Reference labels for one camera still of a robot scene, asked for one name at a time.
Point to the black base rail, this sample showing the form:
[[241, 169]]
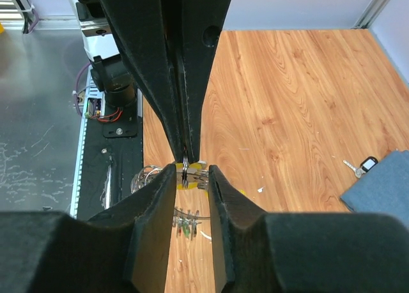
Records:
[[108, 157]]

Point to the folded blue cloth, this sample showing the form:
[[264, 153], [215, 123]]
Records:
[[384, 189]]

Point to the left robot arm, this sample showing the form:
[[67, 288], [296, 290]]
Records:
[[110, 74]]

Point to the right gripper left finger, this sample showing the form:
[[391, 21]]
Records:
[[122, 249]]

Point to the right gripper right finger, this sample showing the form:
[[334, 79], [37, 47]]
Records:
[[259, 251]]

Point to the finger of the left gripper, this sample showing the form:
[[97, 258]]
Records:
[[138, 30], [192, 31]]

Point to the black key fob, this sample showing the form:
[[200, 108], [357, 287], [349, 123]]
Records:
[[364, 167]]

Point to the green key tag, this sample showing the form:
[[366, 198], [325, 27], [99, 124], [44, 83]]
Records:
[[186, 231]]

